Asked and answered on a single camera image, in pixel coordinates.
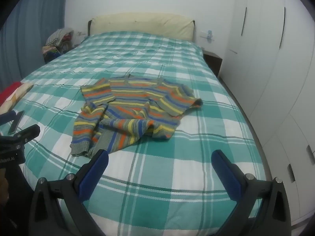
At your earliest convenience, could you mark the dark wooden nightstand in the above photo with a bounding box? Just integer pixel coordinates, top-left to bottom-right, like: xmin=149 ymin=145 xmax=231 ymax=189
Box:
xmin=203 ymin=50 xmax=223 ymax=77

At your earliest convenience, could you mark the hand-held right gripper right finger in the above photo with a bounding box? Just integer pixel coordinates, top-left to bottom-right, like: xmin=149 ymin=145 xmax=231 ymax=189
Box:
xmin=212 ymin=149 xmax=292 ymax=236

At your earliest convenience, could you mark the pile of colourful clothes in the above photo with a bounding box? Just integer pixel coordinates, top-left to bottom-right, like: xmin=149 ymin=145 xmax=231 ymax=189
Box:
xmin=42 ymin=28 xmax=75 ymax=64

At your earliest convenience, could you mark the white wardrobe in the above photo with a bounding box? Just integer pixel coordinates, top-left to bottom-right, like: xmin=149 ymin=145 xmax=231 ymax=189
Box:
xmin=219 ymin=0 xmax=315 ymax=227

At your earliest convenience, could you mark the cream headboard cushion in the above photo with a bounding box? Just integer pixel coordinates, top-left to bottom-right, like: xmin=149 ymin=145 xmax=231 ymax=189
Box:
xmin=92 ymin=13 xmax=194 ymax=41

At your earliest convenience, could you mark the blue wall fixture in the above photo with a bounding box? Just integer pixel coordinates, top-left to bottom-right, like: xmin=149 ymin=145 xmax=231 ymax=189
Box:
xmin=200 ymin=29 xmax=215 ymax=43

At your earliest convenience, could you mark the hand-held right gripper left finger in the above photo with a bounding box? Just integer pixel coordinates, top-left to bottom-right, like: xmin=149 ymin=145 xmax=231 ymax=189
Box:
xmin=30 ymin=149 xmax=110 ymax=236

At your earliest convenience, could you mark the red cloth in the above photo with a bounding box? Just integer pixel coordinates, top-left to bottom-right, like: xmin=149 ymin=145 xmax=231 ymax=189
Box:
xmin=0 ymin=82 xmax=22 ymax=105

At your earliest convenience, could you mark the teal checked bed cover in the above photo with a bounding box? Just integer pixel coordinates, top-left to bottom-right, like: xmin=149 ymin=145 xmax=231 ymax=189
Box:
xmin=0 ymin=31 xmax=267 ymax=236

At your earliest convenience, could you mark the striped knitted sweater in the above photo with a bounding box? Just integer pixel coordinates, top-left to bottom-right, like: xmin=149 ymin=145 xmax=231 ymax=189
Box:
xmin=70 ymin=75 xmax=203 ymax=158

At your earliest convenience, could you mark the blue curtain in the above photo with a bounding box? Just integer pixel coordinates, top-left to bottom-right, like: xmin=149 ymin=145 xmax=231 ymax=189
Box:
xmin=0 ymin=0 xmax=68 ymax=91

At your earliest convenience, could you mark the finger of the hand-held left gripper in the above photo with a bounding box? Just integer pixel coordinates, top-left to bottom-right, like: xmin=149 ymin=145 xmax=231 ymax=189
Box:
xmin=0 ymin=110 xmax=25 ymax=135
xmin=0 ymin=124 xmax=41 ymax=153

